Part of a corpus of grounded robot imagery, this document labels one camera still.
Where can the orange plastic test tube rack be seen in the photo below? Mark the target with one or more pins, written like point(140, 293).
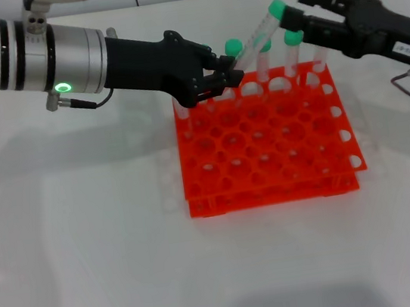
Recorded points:
point(264, 141)

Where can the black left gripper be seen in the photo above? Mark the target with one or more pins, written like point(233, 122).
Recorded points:
point(155, 69)

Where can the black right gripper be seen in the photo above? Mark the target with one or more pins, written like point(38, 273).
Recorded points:
point(382, 29)

